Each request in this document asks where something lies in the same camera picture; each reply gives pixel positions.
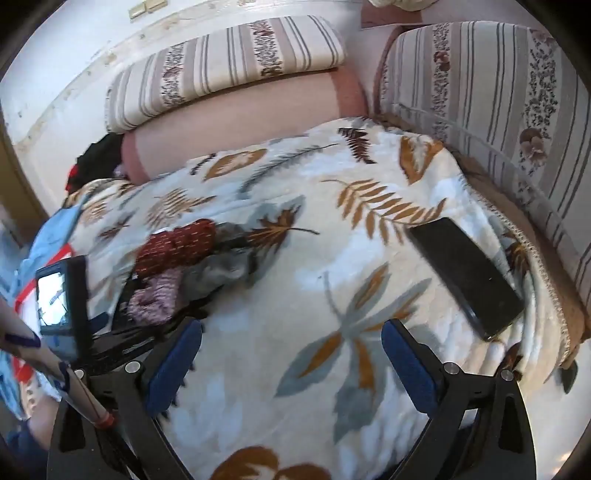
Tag pink backrest cushion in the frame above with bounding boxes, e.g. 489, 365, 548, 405
359, 0, 467, 29

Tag brown glazed door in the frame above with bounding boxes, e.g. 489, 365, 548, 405
0, 108, 49, 247

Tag large striped floral cushion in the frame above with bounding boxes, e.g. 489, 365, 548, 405
376, 21, 591, 305

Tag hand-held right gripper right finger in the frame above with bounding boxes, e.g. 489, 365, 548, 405
381, 318, 539, 480

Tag light blue cloth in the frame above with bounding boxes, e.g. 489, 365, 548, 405
0, 191, 95, 416

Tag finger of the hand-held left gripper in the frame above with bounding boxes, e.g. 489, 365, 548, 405
115, 274, 145, 326

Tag pink scrunchie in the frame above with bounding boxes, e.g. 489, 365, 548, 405
128, 269, 186, 325

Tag beige wall switch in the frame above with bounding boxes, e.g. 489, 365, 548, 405
128, 0, 170, 22

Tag leaf print blanket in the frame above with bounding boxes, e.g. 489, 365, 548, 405
60, 117, 573, 480

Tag dark red patterned scrunchie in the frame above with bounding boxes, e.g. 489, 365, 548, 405
135, 220, 218, 278

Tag person's leg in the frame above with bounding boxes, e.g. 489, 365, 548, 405
0, 392, 63, 480

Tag grey scrunchie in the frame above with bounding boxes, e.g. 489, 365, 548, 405
185, 253, 260, 303

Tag black smartphone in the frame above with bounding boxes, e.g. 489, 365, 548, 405
405, 217, 526, 342

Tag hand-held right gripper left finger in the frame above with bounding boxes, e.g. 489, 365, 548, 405
48, 318, 204, 480

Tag pale cloth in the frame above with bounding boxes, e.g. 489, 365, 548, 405
369, 0, 437, 10

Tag pink bolster cushion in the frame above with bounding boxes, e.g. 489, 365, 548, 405
121, 69, 370, 182

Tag black clothes pile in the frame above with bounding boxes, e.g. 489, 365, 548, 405
66, 133, 136, 191

